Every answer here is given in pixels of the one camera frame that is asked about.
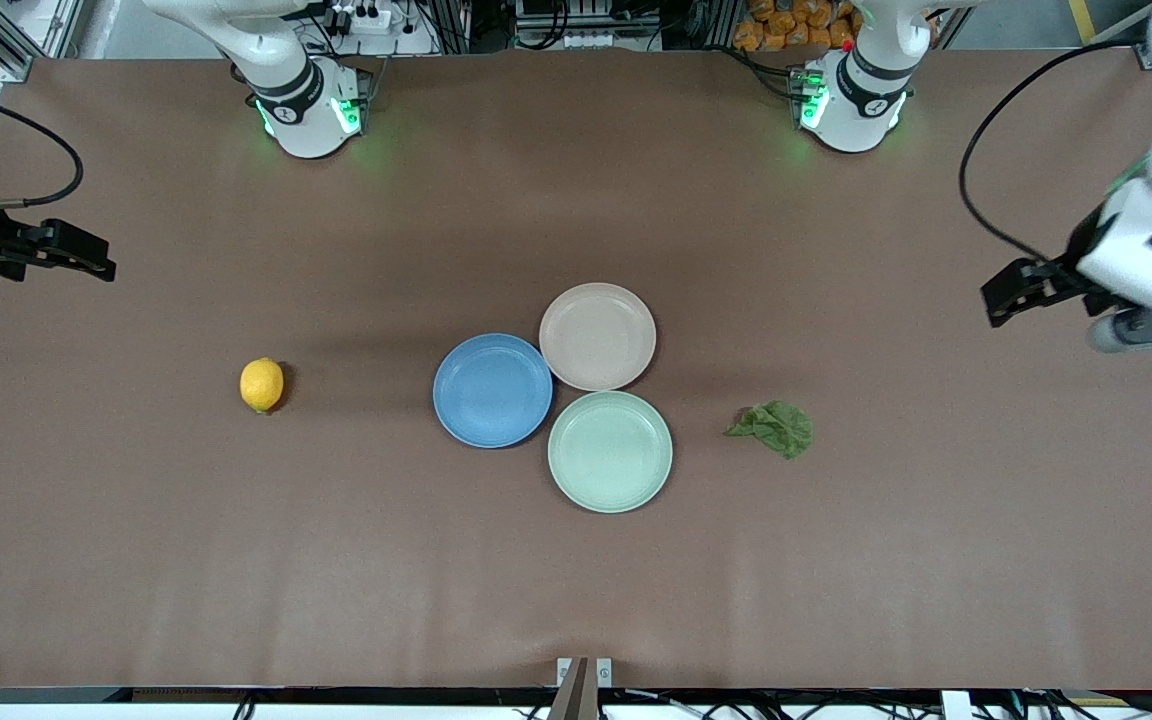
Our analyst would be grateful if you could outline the yellow lemon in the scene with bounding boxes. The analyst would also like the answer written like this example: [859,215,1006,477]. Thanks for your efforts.
[240,357,286,416]

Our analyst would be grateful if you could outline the green lettuce leaf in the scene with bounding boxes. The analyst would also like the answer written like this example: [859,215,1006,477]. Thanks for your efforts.
[723,400,815,461]

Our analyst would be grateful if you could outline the orange snack bags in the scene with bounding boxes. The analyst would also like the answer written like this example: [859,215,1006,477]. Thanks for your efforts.
[733,0,862,52]

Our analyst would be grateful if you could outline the white power strip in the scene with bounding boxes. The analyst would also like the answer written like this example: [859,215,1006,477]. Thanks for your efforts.
[321,0,437,57]

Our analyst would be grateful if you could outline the beige plate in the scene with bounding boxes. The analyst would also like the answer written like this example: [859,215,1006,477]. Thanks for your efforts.
[539,282,657,392]

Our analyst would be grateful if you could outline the blue plate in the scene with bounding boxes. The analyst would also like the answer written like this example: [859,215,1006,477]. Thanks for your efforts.
[433,333,555,449]

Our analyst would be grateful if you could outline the pale green plate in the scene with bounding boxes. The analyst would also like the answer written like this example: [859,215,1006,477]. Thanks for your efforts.
[547,390,674,515]

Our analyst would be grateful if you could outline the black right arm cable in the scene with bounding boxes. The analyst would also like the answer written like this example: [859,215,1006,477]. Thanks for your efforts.
[0,85,86,213]

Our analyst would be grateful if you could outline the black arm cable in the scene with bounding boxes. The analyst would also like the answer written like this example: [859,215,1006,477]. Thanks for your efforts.
[0,85,86,213]
[958,38,1152,265]

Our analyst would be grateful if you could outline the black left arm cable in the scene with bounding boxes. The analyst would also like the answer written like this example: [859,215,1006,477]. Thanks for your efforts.
[958,38,1152,265]

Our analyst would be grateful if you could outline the aluminium frame rail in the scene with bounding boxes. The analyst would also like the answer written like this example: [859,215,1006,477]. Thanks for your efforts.
[0,0,87,83]

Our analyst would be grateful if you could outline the metal table edge bracket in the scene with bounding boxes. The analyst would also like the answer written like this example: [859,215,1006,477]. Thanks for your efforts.
[556,657,614,720]

